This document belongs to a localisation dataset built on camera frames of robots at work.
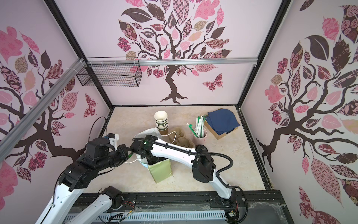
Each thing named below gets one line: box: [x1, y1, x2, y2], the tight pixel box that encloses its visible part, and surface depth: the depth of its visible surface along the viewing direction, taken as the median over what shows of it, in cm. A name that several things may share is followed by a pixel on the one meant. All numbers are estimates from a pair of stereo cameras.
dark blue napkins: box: [205, 108, 241, 136], surface depth 106 cm
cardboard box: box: [204, 118, 239, 140], surface depth 100 cm
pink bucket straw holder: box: [192, 128, 208, 146], surface depth 93 cm
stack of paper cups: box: [154, 110, 169, 135], surface depth 92 cm
